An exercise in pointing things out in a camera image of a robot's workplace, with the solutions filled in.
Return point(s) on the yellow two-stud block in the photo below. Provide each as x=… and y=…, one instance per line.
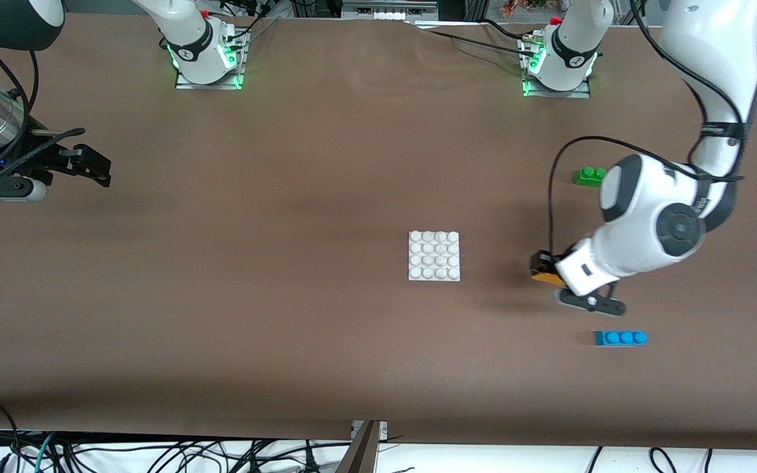
x=546, y=278

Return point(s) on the white studded base plate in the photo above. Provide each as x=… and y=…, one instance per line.
x=434, y=256

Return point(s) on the metal arm base mounting plate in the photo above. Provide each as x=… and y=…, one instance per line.
x=579, y=94
x=234, y=84

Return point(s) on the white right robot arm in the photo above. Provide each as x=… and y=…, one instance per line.
x=188, y=39

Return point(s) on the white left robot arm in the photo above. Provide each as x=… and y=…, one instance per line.
x=648, y=217

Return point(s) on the blue three-stud block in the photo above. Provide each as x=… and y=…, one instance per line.
x=620, y=338

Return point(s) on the green two-stud block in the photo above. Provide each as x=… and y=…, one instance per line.
x=589, y=177

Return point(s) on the brown table cover sheet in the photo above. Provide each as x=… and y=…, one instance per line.
x=286, y=197

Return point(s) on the white power strip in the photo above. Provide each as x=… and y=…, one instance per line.
x=388, y=10

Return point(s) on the table edge clamp bracket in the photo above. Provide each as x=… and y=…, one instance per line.
x=362, y=450

